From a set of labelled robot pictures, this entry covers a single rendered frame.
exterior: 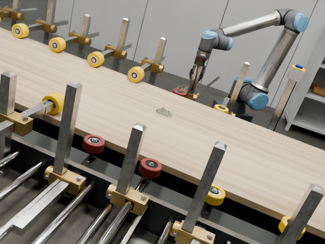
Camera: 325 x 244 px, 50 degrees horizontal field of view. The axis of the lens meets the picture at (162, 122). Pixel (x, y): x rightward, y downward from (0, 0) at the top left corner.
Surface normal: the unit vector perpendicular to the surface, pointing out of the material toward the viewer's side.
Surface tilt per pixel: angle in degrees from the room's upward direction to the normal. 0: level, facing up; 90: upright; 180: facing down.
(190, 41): 90
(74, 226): 0
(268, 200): 0
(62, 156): 90
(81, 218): 0
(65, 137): 90
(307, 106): 90
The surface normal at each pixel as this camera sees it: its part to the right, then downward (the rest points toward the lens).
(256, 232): -0.30, 0.35
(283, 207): 0.26, -0.86
